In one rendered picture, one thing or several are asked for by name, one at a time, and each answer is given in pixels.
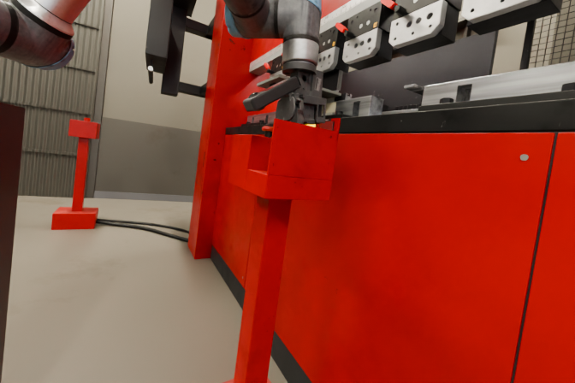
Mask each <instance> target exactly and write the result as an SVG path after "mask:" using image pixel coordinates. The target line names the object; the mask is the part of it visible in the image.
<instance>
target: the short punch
mask: <svg viewBox="0 0 575 383"><path fill-rule="evenodd" d="M342 75H343V71H341V70H337V71H334V72H332V73H329V74H324V75H323V88H326V89H329V90H331V91H336V92H339V91H340V90H341V82H342Z"/></svg>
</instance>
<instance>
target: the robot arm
mask: <svg viewBox="0 0 575 383"><path fill-rule="evenodd" d="M90 1H91V0H9V1H8V2H6V1H4V0H0V56H1V57H4V58H7V59H10V60H12V61H15V62H19V63H22V64H23V65H26V66H28V67H31V68H39V69H43V70H57V69H59V68H62V67H64V66H66V65H67V64H68V63H69V62H70V61H71V59H72V57H73V55H74V51H73V49H74V41H73V39H72V37H73V36H74V29H73V27H72V24H73V22H74V21H75V20H76V18H77V17H78V16H79V14H80V13H81V12H82V10H83V9H84V8H85V7H86V5H87V4H88V3H89V2H90ZM223 1H224V2H225V3H226V4H225V10H224V15H225V22H226V26H227V27H228V32H229V34H230V35H231V36H233V37H235V38H245V39H251V38H283V49H282V64H283V65H282V73H283V74H285V75H287V76H290V78H289V79H285V80H283V81H281V82H279V83H277V84H275V85H273V86H271V87H269V88H267V89H265V90H263V91H261V92H254V93H252V94H251V95H250V96H249V97H248V98H247V99H245V100H244V101H243V104H244V106H245V108H246V111H248V112H250V111H261V110H263V109H264V108H265V107H266V106H267V105H269V104H270V103H273V102H274V101H276V100H278V99H279V100H278V102H277V106H276V119H280V120H284V121H291V122H295V123H299V124H303V125H316V124H321V123H325V112H326V100H327V98H322V89H323V72H322V71H319V70H317V63H318V51H319V33H320V22H321V17H322V0H223ZM322 105H323V118H322V117H321V114H322Z"/></svg>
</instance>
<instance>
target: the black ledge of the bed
mask: <svg viewBox="0 0 575 383"><path fill-rule="evenodd" d="M264 126H269V127H273V124H264V125H254V126H243V127H226V132H225V134H265V131H263V130H262V127H264ZM552 131H575V98H571V99H561V100H550V101H540V102H529V103H510V104H499V105H489V106H479V107H469V108H458V109H438V110H428V111H418V112H407V113H397V114H386V115H367V116H357V117H347V118H341V124H340V130H339V133H466V132H552Z"/></svg>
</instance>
